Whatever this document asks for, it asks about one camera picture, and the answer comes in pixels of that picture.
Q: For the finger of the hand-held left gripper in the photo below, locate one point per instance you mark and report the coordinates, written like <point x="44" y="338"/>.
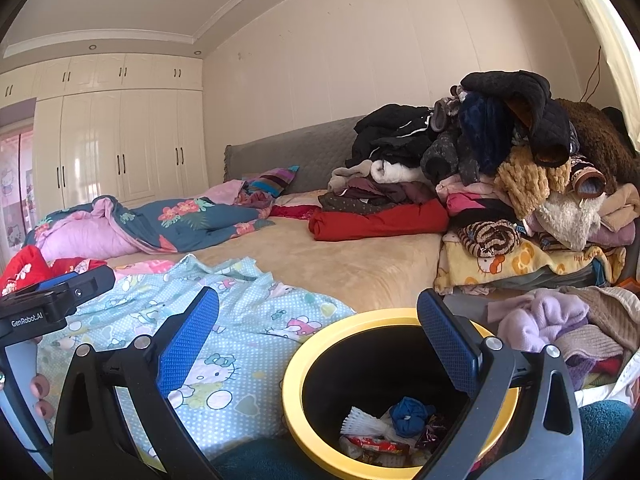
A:
<point x="90" y="285"/>
<point x="50" y="286"/>

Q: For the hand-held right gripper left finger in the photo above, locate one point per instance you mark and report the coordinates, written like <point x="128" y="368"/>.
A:
<point x="187" y="340"/>

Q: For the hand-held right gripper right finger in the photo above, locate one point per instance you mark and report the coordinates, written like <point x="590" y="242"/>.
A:
<point x="450" y="345"/>

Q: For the blue plastic wrapper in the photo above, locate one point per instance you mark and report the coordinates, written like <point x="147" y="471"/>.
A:
<point x="407" y="412"/>

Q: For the brown candy wrapper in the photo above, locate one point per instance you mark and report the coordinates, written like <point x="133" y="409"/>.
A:
<point x="432" y="432"/>

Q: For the black bin with yellow rim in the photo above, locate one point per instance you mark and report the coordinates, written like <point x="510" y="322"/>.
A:
<point x="291" y="390"/>

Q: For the white foam net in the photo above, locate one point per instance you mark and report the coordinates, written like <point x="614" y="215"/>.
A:
<point x="362" y="422"/>

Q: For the long red snack wrapper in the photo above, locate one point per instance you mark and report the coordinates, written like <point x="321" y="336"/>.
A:
<point x="372" y="445"/>

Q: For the person's left hand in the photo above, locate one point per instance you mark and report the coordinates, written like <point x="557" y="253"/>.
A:
<point x="41" y="387"/>

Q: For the red floral blanket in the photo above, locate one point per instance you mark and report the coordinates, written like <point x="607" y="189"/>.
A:
<point x="20" y="265"/>

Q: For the pink printed blanket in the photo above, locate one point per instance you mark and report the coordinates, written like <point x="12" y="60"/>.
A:
<point x="140" y="266"/>

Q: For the light blue cartoon bedsheet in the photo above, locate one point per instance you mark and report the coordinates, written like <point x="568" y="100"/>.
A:
<point x="250" y="310"/>

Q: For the lilac fleece garment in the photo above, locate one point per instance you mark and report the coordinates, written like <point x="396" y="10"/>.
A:
<point x="540" y="320"/>

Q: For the yellow cartoon blanket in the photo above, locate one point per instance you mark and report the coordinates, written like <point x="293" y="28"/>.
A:
<point x="500" y="265"/>

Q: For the pink cartoon curtain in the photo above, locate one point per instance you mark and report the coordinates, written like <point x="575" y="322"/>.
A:
<point x="12" y="190"/>

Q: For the blue floral quilt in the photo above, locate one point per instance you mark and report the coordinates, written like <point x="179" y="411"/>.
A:
<point x="190" y="220"/>

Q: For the beige bed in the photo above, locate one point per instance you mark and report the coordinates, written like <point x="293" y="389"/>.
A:
<point x="350" y="260"/>

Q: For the cream wardrobe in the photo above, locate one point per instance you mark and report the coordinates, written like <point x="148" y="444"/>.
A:
<point x="100" y="150"/>

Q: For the red folded quilt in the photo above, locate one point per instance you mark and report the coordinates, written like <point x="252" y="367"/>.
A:
<point x="390" y="222"/>

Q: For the beige knitted garment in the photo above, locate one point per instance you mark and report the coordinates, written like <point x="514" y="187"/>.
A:
<point x="610" y="310"/>

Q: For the white cloth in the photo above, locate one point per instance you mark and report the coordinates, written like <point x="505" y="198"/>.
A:
<point x="620" y="385"/>

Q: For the striped pillow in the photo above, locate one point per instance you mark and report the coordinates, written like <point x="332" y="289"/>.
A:
<point x="275" y="177"/>

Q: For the pile of clothes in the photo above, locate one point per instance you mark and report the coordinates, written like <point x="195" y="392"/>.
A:
<point x="480" y="140"/>

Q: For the grey headboard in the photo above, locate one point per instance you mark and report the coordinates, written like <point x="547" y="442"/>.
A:
<point x="300" y="145"/>

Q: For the cream door frame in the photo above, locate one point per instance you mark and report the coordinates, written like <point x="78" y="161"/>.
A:
<point x="605" y="15"/>

